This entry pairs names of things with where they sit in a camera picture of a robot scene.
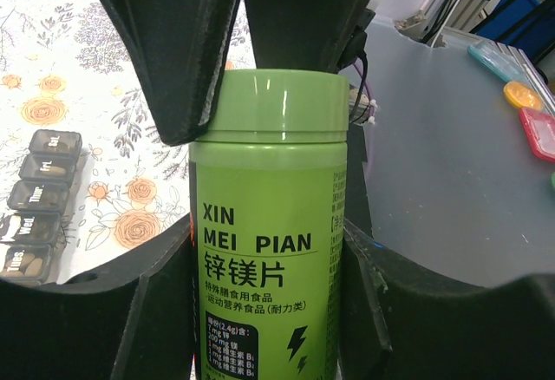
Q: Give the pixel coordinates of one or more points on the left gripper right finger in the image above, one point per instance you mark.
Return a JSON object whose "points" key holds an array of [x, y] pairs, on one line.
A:
{"points": [[398, 320]]}

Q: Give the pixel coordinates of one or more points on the green pill bottle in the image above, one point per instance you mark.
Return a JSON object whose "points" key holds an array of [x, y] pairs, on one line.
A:
{"points": [[267, 191]]}

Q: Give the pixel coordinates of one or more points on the colourful objects beside table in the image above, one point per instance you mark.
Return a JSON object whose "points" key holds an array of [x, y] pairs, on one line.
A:
{"points": [[536, 117]]}

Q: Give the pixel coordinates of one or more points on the grey weekly pill organizer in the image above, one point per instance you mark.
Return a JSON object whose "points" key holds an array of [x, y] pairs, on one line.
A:
{"points": [[39, 206]]}

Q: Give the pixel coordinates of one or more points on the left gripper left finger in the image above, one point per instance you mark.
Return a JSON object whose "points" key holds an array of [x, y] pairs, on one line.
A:
{"points": [[130, 318]]}

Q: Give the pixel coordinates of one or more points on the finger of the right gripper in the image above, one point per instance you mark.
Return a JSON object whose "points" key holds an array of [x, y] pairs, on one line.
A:
{"points": [[302, 34], [178, 49]]}

